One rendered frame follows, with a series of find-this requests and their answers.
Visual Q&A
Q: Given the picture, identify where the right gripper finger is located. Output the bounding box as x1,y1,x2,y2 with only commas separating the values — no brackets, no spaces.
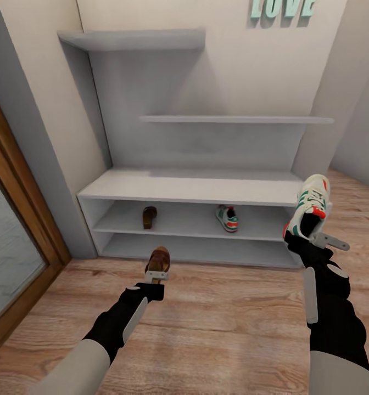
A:
284,230,293,243

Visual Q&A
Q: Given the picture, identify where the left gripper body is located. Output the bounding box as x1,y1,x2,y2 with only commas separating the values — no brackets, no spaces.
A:
135,283,164,303

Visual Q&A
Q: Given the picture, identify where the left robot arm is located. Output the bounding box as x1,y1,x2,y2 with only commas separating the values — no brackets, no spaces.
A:
26,269,170,395

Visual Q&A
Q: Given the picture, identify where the gym shoe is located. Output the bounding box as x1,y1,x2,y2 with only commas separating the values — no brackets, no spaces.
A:
283,174,330,241
216,204,238,232

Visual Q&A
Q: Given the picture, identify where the sandal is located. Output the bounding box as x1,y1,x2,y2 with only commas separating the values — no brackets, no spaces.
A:
143,207,157,230
148,246,171,284

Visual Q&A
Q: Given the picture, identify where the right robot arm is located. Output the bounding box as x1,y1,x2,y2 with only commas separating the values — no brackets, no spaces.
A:
284,230,369,395

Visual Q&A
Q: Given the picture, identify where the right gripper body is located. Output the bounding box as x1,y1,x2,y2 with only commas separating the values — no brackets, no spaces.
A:
288,235,333,260

